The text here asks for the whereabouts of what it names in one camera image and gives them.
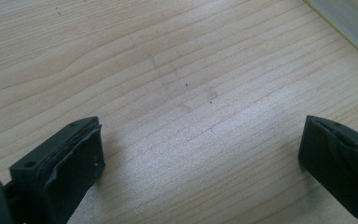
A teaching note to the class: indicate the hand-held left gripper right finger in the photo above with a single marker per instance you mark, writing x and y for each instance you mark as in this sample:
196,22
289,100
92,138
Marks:
341,168

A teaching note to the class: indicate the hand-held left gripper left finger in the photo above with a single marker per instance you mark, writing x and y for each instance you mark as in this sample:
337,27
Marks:
59,174

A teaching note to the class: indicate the yellow book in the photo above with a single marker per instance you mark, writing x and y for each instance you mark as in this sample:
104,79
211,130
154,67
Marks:
348,18

